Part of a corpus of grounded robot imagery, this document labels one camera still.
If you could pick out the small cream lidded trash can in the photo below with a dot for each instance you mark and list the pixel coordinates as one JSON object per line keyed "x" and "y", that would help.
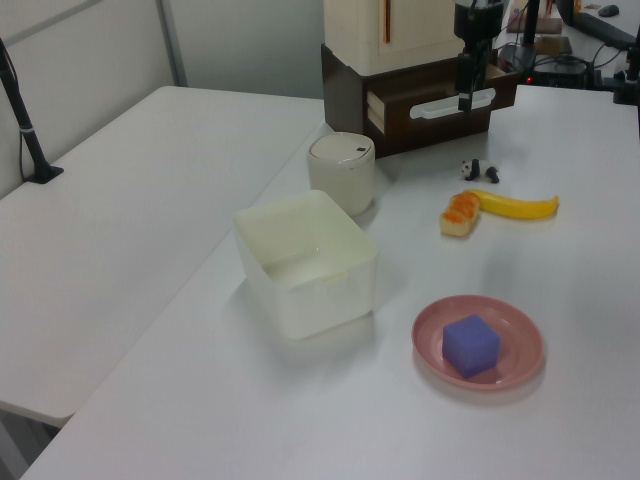
{"x": 340, "y": 175}

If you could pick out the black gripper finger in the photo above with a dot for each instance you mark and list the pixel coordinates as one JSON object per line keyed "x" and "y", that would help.
{"x": 465, "y": 80}
{"x": 481, "y": 67}

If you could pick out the black pole with base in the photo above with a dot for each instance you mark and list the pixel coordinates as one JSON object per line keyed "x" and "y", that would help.
{"x": 529, "y": 25}

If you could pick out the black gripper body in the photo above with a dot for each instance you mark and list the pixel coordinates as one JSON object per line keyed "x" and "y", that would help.
{"x": 477, "y": 20}

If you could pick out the purple foam cube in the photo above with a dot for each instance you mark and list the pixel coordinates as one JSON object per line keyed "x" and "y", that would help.
{"x": 470, "y": 345}

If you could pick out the yellow toy banana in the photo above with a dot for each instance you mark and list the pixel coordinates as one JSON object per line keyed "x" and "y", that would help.
{"x": 515, "y": 206}

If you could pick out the pink plate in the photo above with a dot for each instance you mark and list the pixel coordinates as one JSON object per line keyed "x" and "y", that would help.
{"x": 520, "y": 320}

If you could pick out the dark brown cabinet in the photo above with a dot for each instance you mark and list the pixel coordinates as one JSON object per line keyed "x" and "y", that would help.
{"x": 342, "y": 95}

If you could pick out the black camera stand pole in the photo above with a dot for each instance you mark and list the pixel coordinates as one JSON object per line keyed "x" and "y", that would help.
{"x": 20, "y": 120}

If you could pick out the black and white panda toy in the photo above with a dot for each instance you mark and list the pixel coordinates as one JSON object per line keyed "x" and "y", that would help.
{"x": 475, "y": 169}

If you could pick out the cream toy fridge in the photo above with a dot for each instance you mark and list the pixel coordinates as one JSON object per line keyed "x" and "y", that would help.
{"x": 400, "y": 30}

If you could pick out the black table clamp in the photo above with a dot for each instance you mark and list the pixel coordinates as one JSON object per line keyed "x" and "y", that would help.
{"x": 627, "y": 80}

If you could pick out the black electronics box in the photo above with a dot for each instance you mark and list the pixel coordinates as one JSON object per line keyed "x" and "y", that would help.
{"x": 560, "y": 75}

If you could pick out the orange topped toy bread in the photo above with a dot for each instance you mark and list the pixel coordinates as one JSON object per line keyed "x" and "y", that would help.
{"x": 459, "y": 215}

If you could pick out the cream plastic storage bin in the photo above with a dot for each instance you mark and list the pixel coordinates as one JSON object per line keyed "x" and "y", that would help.
{"x": 300, "y": 260}

